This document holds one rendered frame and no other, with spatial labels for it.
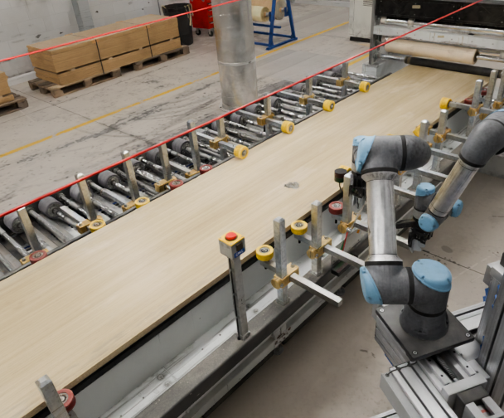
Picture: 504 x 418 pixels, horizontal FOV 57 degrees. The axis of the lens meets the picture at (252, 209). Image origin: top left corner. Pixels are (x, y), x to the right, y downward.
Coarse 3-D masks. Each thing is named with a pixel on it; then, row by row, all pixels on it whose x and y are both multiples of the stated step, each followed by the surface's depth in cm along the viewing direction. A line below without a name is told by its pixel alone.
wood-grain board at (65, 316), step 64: (320, 128) 319; (384, 128) 312; (192, 192) 259; (256, 192) 254; (320, 192) 249; (64, 256) 219; (128, 256) 215; (192, 256) 212; (0, 320) 186; (64, 320) 184; (128, 320) 181; (0, 384) 160; (64, 384) 159
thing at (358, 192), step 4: (352, 172) 203; (356, 176) 202; (360, 176) 200; (352, 180) 209; (356, 180) 204; (360, 180) 204; (352, 184) 206; (356, 184) 203; (360, 184) 205; (364, 184) 206; (352, 188) 207; (356, 188) 205; (360, 188) 203; (364, 188) 203; (352, 192) 207; (356, 192) 207; (360, 192) 205; (364, 192) 204; (348, 196) 208; (356, 196) 207; (360, 196) 206; (364, 196) 205
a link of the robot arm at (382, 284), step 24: (360, 144) 149; (384, 144) 146; (360, 168) 149; (384, 168) 145; (384, 192) 145; (384, 216) 144; (384, 240) 143; (384, 264) 140; (384, 288) 139; (408, 288) 138
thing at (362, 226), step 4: (332, 216) 240; (336, 216) 239; (340, 216) 237; (340, 220) 238; (356, 220) 233; (356, 224) 231; (360, 224) 230; (364, 224) 229; (360, 228) 231; (364, 228) 229; (396, 236) 219; (396, 240) 218; (400, 240) 217; (404, 240) 217; (400, 244) 217; (404, 244) 216; (408, 248) 215
